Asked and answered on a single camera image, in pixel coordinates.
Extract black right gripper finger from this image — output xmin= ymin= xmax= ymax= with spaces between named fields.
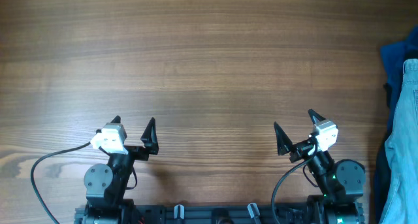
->
xmin=308 ymin=109 xmax=326 ymax=125
xmin=274 ymin=121 xmax=293 ymax=155

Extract light blue denim shorts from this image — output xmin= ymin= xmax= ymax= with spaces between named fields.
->
xmin=379 ymin=59 xmax=417 ymax=224

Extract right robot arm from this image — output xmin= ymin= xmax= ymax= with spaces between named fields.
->
xmin=270 ymin=109 xmax=365 ymax=223

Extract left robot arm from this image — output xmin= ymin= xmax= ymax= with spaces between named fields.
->
xmin=74 ymin=116 xmax=159 ymax=224

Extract dark blue garment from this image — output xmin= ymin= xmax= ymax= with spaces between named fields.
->
xmin=373 ymin=29 xmax=417 ymax=223

